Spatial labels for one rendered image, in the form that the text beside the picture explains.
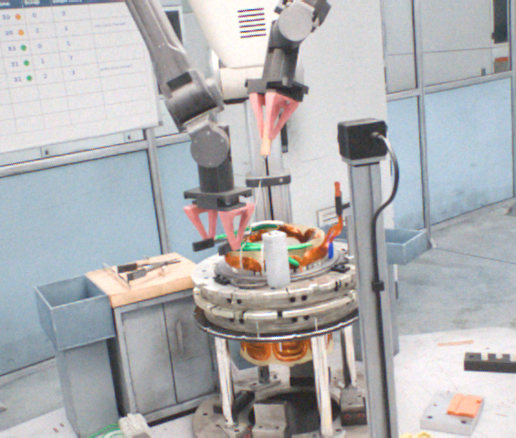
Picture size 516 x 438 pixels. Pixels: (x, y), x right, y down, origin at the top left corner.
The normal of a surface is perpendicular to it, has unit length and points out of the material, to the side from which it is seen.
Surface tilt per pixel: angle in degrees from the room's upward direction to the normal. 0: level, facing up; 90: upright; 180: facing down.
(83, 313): 90
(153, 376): 90
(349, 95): 90
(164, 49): 78
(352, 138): 90
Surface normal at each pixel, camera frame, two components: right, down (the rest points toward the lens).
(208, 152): 0.00, 0.24
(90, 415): 0.44, 0.18
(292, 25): 0.13, 0.01
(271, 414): -0.27, 0.26
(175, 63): -0.10, 0.04
